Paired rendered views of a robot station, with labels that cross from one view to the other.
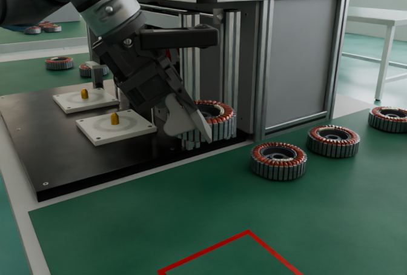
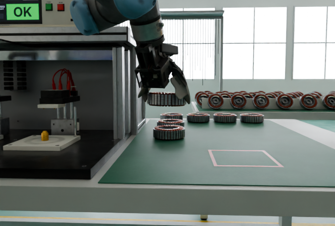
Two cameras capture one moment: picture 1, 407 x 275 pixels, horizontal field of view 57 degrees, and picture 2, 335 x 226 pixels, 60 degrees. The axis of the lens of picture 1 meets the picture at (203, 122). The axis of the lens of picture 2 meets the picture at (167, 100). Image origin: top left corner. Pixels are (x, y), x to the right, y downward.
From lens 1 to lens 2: 0.69 m
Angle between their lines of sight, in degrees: 55
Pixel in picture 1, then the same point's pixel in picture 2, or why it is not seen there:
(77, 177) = (95, 159)
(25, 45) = not seen: outside the picture
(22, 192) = (62, 182)
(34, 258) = (159, 186)
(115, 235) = (170, 168)
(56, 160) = (52, 160)
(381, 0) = not seen: hidden behind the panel
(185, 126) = (183, 93)
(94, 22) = (153, 31)
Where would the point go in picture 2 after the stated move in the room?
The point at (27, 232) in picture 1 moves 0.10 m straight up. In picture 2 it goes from (124, 185) to (123, 134)
